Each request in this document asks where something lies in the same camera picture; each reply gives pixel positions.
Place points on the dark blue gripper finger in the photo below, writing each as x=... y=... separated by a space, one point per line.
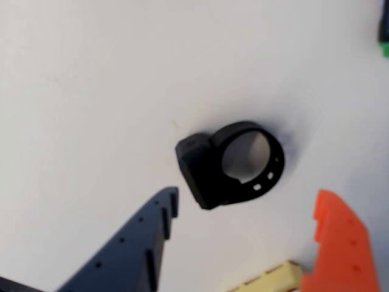
x=127 y=258

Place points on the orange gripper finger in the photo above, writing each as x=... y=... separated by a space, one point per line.
x=340 y=249

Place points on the yellow perforated block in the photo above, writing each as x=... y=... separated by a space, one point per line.
x=273 y=276

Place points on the black marker with green cap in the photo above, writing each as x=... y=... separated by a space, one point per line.
x=383 y=39

